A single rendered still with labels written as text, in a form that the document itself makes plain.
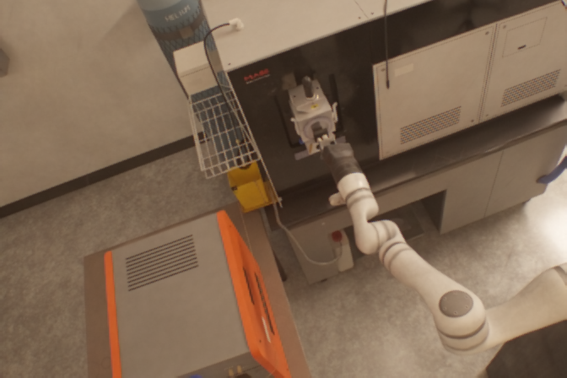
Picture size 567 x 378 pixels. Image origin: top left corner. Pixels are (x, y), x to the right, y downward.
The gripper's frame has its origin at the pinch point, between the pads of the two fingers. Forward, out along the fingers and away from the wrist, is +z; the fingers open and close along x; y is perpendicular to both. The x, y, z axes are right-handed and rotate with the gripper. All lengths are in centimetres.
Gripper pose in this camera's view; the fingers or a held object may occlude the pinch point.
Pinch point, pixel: (325, 138)
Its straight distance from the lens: 133.2
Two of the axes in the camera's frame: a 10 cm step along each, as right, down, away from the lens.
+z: -2.9, -7.4, 6.1
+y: 1.9, -6.7, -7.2
